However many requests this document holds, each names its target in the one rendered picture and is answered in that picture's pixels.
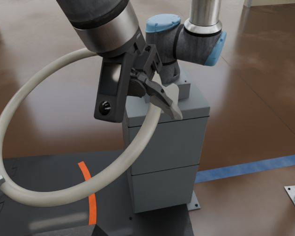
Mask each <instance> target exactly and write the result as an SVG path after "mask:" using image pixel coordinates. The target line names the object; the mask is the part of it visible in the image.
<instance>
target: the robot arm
mask: <svg viewBox="0 0 295 236"><path fill-rule="evenodd" d="M56 1H57V3H58V4H59V6H60V8H61V9H62V11H63V12H64V14H65V15H66V17H67V18H68V20H69V21H70V23H71V25H72V26H73V28H74V29H75V31H76V33H77V34H78V36H79V37H80V39H81V40H82V42H83V43H84V45H85V46H86V48H87V49H88V50H90V51H91V52H96V53H97V54H98V55H99V56H100V57H102V58H103V60H102V66H101V72H100V78H99V84H98V91H97V97H96V105H95V111H94V118H95V119H98V120H102V121H107V122H112V123H121V122H122V121H123V118H124V112H125V104H126V98H127V96H136V97H140V98H142V97H143V96H144V95H145V94H146V93H147V94H148V95H149V96H150V100H149V101H150V103H152V104H153V105H155V106H157V107H159V108H161V109H162V110H163V111H164V113H166V114H168V115H169V116H170V117H171V119H176V120H182V118H183V116H182V113H181V111H180V109H179V108H178V106H177V103H178V95H179V88H178V86H177V85H176V84H174V83H172V82H174V81H176V80H177V79H178V78H179V76H180V68H179V65H178V61H177V59H178V60H182V61H187V62H191V63H195V64H199V65H203V66H214V65H215V64H216V63H217V61H218V59H219V56H220V54H221V51H222V49H223V46H224V42H225V39H226V35H227V33H226V32H225V31H222V23H221V21H220V20H219V13H220V7H221V0H191V8H190V18H188V19H187V20H186V21H185V22H184V24H182V23H181V18H180V17H179V16H178V15H174V14H161V15H155V16H152V17H150V18H149V19H148V20H147V22H146V30H145V32H146V41H145V39H144V37H143V34H142V32H141V30H140V27H139V21H138V18H137V16H136V13H135V11H134V8H133V6H132V3H131V0H56ZM155 71H156V72H157V74H159V76H160V79H161V82H162V84H167V83H172V84H170V85H169V86H167V87H164V86H163V85H162V84H160V83H157V82H155V81H152V79H153V77H154V74H155Z"/></svg>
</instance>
